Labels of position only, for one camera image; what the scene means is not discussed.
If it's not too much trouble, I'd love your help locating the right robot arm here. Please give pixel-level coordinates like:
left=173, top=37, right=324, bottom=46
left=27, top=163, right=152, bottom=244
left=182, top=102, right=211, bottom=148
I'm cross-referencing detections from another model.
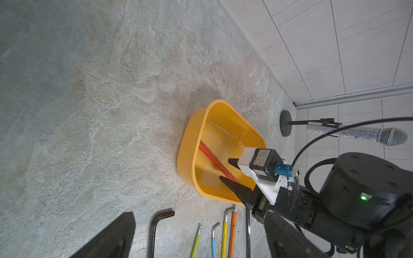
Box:
left=220, top=147, right=413, bottom=258

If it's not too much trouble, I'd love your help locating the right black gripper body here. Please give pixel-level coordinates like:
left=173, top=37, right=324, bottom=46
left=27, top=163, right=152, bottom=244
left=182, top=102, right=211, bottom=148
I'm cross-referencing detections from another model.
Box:
left=246, top=186, right=323, bottom=232

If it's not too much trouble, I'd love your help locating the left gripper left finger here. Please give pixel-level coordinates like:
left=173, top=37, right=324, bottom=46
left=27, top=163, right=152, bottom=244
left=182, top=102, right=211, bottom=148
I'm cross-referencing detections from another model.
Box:
left=72, top=212, right=136, bottom=258

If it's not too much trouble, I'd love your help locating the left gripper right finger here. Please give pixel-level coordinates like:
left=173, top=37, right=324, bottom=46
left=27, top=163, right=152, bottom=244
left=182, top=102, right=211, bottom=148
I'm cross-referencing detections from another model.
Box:
left=264, top=211, right=328, bottom=258

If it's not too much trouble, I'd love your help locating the orange hex key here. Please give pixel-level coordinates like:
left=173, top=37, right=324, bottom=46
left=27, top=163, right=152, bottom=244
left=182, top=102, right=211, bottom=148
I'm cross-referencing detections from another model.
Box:
left=228, top=205, right=238, bottom=258

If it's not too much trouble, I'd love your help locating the green hex key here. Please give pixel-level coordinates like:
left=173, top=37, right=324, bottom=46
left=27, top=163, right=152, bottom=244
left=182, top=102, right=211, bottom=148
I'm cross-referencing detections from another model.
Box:
left=190, top=223, right=202, bottom=258

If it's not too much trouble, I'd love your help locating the red hex key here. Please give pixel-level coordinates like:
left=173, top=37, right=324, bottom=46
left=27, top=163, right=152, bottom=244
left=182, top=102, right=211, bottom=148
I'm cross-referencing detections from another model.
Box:
left=199, top=141, right=238, bottom=182

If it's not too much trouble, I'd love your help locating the black hex key left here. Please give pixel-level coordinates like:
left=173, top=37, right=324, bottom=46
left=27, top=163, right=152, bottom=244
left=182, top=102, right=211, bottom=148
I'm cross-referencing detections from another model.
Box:
left=147, top=208, right=175, bottom=258

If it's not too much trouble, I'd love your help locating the yellow hex key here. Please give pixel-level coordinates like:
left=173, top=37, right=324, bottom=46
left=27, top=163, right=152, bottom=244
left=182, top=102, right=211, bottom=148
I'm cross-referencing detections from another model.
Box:
left=220, top=206, right=235, bottom=258

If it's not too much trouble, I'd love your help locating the glitter microphone on stand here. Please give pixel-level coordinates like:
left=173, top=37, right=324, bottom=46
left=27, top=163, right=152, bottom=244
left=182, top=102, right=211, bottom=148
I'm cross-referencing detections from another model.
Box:
left=280, top=110, right=408, bottom=147

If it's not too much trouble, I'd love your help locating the blue hex key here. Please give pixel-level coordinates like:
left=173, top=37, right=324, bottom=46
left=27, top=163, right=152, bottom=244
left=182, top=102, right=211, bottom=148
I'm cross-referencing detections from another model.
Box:
left=211, top=222, right=220, bottom=258

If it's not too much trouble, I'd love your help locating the yellow plastic storage box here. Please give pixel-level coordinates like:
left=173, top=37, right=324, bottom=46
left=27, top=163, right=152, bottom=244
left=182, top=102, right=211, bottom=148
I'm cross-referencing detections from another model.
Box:
left=176, top=100, right=266, bottom=205

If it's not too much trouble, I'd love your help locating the long black hex key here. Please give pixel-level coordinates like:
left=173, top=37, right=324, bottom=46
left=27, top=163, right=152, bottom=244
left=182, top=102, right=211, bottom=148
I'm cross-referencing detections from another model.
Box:
left=245, top=208, right=251, bottom=258

